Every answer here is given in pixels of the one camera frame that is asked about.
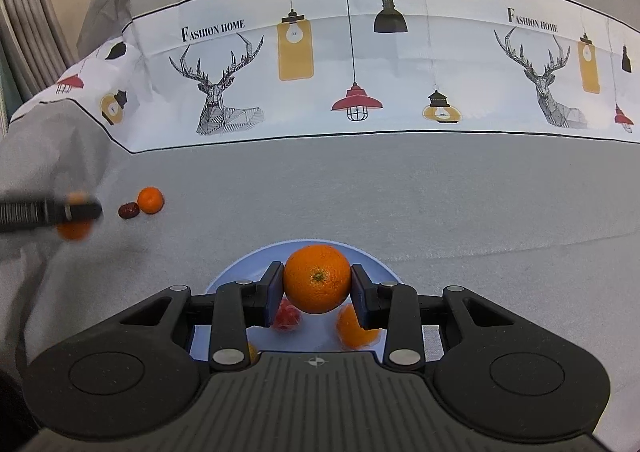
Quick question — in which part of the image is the small mandarin orange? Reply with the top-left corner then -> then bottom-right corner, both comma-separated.
137,186 -> 165,215
55,192 -> 93,242

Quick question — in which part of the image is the tan longan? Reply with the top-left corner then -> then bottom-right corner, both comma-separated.
247,342 -> 259,364

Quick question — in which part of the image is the dark red jujube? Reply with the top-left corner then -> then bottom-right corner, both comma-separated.
117,201 -> 140,220

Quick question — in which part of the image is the red fruit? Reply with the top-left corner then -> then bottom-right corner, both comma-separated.
271,298 -> 302,333

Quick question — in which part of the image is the grey curtain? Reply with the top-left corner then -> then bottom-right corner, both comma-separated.
1,0 -> 76,117

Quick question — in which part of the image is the grey printed sofa cover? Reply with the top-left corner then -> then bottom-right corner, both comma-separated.
1,0 -> 639,451

